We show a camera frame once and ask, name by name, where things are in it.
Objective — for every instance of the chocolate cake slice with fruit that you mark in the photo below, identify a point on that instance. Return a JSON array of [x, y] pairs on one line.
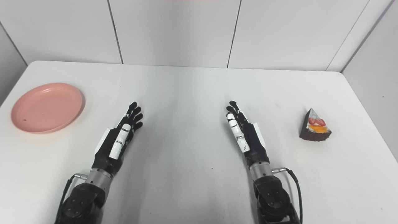
[[314, 133]]

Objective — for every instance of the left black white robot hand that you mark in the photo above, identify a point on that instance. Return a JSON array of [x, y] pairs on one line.
[[107, 149]]

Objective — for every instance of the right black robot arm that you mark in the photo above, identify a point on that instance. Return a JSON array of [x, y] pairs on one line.
[[270, 196]]

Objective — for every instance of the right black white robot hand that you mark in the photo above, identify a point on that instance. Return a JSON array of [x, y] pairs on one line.
[[253, 140]]

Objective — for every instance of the pink round plate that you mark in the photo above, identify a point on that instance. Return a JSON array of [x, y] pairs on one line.
[[46, 107]]

